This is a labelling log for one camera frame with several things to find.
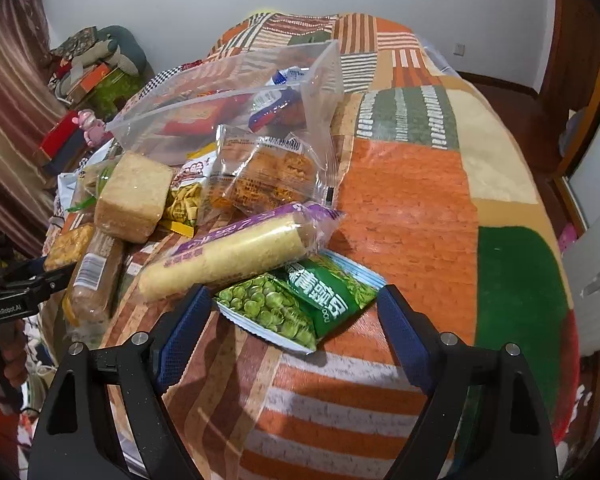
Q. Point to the striped brown curtain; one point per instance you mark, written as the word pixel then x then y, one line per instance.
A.
pixel 10 110

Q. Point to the square cracker packet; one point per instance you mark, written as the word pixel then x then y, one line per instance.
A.
pixel 70 247

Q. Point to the green pea packet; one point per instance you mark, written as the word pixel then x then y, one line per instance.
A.
pixel 300 300

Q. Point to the long brown biscuit packet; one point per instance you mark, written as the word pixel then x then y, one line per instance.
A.
pixel 92 280

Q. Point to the person's left hand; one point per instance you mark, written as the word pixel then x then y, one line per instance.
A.
pixel 16 365

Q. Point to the orange cardboard box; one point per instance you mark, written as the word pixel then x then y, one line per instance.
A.
pixel 87 82

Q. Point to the wooden door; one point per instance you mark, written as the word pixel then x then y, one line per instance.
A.
pixel 575 85

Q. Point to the brown bread cube packet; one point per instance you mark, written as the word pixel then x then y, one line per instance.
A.
pixel 130 195

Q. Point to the purple rice roll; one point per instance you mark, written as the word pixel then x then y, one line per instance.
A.
pixel 230 255

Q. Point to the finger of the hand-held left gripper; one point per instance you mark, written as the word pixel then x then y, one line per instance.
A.
pixel 55 277
pixel 27 269

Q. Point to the white sliding wardrobe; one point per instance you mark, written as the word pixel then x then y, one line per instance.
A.
pixel 592 240

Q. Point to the white wall socket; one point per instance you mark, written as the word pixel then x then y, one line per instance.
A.
pixel 459 50

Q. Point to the red box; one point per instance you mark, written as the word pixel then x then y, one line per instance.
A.
pixel 60 140

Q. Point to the striped patchwork blanket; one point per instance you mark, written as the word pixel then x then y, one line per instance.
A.
pixel 405 200

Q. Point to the yellow snack packet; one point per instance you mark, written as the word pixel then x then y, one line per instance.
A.
pixel 185 200

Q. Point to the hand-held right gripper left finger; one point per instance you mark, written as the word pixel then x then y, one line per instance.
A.
pixel 184 332

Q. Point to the pink toy rabbit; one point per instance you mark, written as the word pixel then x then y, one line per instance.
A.
pixel 92 127

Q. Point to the pile of clothes and bags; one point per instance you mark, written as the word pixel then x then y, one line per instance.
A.
pixel 105 47

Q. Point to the blue snack packet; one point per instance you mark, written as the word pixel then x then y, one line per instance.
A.
pixel 275 105

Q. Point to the clear packet of orange crackers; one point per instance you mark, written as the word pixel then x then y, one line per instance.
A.
pixel 270 175

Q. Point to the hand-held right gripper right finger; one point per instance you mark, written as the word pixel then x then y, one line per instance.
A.
pixel 405 340

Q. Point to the red snack packet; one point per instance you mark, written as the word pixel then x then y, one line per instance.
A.
pixel 200 115

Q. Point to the clear plastic box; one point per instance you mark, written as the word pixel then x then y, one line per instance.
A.
pixel 230 90

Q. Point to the checkered patchwork quilt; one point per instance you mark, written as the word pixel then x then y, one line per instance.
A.
pixel 160 80

